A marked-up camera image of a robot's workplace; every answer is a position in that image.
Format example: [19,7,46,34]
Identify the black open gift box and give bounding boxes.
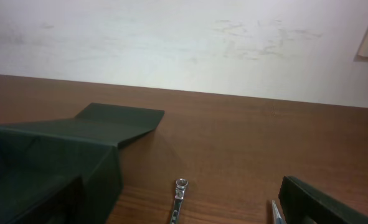
[0,103,164,223]

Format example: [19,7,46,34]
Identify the silver ratchet wrench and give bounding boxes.
[169,179,189,224]

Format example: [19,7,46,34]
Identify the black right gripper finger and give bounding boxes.
[278,176,368,224]

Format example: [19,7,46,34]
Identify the orange black long-nose pliers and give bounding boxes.
[271,200,286,224]

